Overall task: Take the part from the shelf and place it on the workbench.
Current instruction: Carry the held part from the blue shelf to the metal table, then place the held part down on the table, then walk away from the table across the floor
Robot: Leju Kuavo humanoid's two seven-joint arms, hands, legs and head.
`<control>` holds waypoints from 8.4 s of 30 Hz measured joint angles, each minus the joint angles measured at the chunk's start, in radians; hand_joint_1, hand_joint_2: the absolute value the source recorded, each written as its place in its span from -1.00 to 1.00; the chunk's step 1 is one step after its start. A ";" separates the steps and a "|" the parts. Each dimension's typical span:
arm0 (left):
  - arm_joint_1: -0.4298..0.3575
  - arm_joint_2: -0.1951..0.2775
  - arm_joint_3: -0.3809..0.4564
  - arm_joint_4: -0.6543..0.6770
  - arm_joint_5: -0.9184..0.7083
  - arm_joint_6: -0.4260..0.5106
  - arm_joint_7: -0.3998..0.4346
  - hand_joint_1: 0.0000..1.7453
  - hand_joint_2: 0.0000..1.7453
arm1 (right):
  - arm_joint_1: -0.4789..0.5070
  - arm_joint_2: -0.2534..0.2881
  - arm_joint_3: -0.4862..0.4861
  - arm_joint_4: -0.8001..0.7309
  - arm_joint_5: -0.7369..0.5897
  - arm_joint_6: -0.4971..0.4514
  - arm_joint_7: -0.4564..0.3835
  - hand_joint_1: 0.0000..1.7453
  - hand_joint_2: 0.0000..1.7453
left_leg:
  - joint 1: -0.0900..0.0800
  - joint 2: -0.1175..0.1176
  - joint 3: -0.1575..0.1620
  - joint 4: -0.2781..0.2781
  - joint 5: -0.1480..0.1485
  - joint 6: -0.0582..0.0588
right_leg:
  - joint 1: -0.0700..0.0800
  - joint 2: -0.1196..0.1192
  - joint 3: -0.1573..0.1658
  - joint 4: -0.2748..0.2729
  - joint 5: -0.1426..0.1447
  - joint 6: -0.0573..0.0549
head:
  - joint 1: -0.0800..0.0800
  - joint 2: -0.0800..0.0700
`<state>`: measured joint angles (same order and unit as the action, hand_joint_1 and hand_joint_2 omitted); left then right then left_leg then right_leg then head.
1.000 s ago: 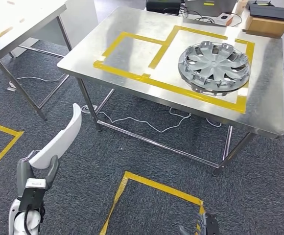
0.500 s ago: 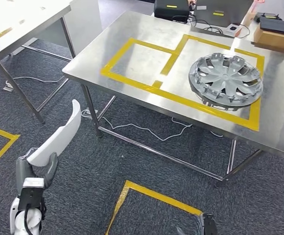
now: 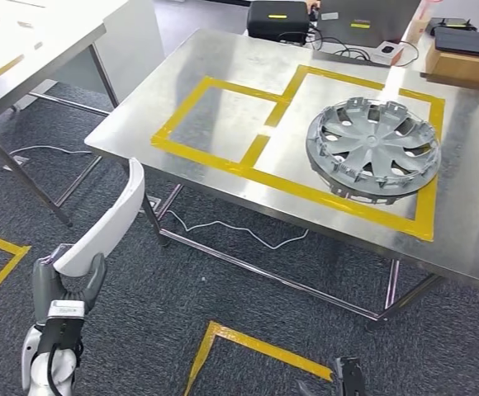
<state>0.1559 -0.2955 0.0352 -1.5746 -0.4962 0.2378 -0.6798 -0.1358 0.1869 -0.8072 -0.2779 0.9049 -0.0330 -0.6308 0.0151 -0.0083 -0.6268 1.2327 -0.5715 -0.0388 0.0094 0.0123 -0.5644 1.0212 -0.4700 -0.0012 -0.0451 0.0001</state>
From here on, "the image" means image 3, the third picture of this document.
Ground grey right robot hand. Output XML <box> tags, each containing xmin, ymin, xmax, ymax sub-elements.
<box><xmin>297</xmin><ymin>357</ymin><xmax>344</xmax><ymax>396</ymax></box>

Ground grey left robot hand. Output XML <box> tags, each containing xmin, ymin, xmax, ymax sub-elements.
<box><xmin>31</xmin><ymin>244</ymin><xmax>107</xmax><ymax>329</ymax></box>

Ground white curved plastic part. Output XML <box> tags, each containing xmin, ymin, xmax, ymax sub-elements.
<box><xmin>53</xmin><ymin>157</ymin><xmax>146</xmax><ymax>279</ymax></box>

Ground steel workbench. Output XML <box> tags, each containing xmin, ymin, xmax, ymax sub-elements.
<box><xmin>84</xmin><ymin>28</ymin><xmax>479</xmax><ymax>332</ymax></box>

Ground yellow floor tape square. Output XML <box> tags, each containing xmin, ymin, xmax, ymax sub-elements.
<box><xmin>0</xmin><ymin>228</ymin><xmax>32</xmax><ymax>314</ymax></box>
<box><xmin>183</xmin><ymin>321</ymin><xmax>334</xmax><ymax>396</ymax></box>

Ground grey floor socket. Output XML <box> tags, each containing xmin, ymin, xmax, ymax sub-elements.
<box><xmin>2</xmin><ymin>154</ymin><xmax>30</xmax><ymax>172</ymax></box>
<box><xmin>139</xmin><ymin>194</ymin><xmax>162</xmax><ymax>215</ymax></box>

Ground steel table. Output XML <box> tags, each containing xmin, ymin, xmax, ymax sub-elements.
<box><xmin>0</xmin><ymin>0</ymin><xmax>131</xmax><ymax>228</ymax></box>

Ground silver wheel hubcap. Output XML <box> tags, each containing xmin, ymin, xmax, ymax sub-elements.
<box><xmin>305</xmin><ymin>97</ymin><xmax>443</xmax><ymax>206</ymax></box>

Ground white partition panel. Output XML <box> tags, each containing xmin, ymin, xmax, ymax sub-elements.
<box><xmin>47</xmin><ymin>0</ymin><xmax>166</xmax><ymax>98</ymax></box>

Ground small white box device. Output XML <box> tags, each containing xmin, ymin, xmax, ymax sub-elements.
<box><xmin>370</xmin><ymin>40</ymin><xmax>406</xmax><ymax>68</ymax></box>

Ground wooden box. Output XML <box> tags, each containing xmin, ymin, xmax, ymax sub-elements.
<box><xmin>424</xmin><ymin>42</ymin><xmax>479</xmax><ymax>88</ymax></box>

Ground black case with yellow label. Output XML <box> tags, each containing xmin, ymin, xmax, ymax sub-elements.
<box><xmin>246</xmin><ymin>0</ymin><xmax>310</xmax><ymax>46</ymax></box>

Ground grey case with yellow label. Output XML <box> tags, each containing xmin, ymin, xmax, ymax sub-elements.
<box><xmin>319</xmin><ymin>0</ymin><xmax>423</xmax><ymax>50</ymax></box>

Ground black laptop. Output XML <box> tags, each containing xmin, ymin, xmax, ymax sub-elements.
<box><xmin>434</xmin><ymin>26</ymin><xmax>479</xmax><ymax>60</ymax></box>

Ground black flat device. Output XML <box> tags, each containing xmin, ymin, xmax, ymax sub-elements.
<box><xmin>426</xmin><ymin>17</ymin><xmax>479</xmax><ymax>34</ymax></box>

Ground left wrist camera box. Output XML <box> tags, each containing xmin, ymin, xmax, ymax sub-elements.
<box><xmin>37</xmin><ymin>300</ymin><xmax>86</xmax><ymax>356</ymax></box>

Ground yellow workbench tape frame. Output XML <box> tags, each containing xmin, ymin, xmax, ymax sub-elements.
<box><xmin>150</xmin><ymin>64</ymin><xmax>446</xmax><ymax>243</ymax></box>

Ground long white cable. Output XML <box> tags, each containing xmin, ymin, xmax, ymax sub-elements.
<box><xmin>166</xmin><ymin>210</ymin><xmax>310</xmax><ymax>252</ymax></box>

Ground black cables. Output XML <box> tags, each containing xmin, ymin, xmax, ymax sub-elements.
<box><xmin>278</xmin><ymin>27</ymin><xmax>420</xmax><ymax>68</ymax></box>

